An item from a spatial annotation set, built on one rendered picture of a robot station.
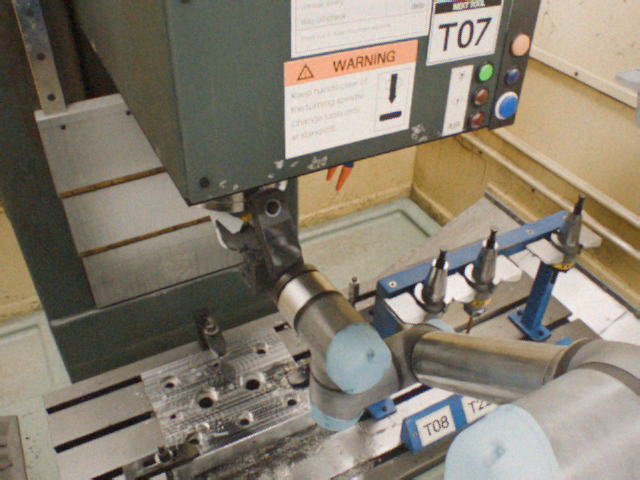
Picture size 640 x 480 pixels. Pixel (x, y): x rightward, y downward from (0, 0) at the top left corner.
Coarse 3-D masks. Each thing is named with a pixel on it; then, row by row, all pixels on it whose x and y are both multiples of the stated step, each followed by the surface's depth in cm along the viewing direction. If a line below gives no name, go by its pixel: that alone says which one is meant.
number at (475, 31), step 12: (480, 12) 63; (492, 12) 64; (468, 24) 64; (480, 24) 64; (492, 24) 65; (468, 36) 65; (480, 36) 65; (492, 36) 66; (456, 48) 65; (468, 48) 66; (480, 48) 66
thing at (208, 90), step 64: (128, 0) 58; (192, 0) 48; (256, 0) 51; (512, 0) 65; (128, 64) 67; (192, 64) 51; (256, 64) 54; (448, 64) 66; (192, 128) 55; (256, 128) 58; (192, 192) 59
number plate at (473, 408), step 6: (462, 402) 116; (468, 402) 117; (474, 402) 117; (480, 402) 118; (486, 402) 118; (468, 408) 117; (474, 408) 117; (480, 408) 118; (486, 408) 118; (492, 408) 119; (468, 414) 116; (474, 414) 117; (480, 414) 118; (468, 420) 116
